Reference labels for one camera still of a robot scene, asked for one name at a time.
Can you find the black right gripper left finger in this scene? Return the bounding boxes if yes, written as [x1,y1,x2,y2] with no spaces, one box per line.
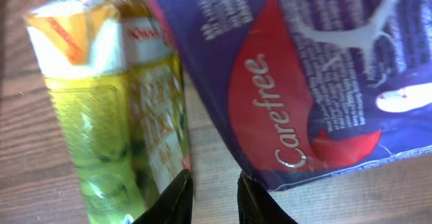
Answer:
[133,169,194,224]

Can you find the purple red pad pack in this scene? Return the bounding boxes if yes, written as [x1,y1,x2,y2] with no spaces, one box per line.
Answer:
[148,0,431,192]

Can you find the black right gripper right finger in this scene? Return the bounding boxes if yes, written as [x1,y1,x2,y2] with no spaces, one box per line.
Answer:
[237,171,297,224]

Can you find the green yellow snack pack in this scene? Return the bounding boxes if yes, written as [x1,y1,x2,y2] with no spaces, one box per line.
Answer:
[24,0,190,223]

